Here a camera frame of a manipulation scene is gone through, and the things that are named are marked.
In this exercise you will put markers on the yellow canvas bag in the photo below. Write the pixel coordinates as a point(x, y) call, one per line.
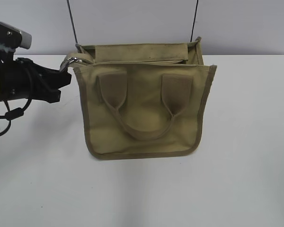
point(141, 100)

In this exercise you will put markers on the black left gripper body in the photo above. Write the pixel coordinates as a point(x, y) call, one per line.
point(20, 78)

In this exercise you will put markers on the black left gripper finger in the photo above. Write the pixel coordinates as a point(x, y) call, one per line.
point(43, 92)
point(53, 78)

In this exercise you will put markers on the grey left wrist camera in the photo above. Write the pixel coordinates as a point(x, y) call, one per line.
point(13, 37)

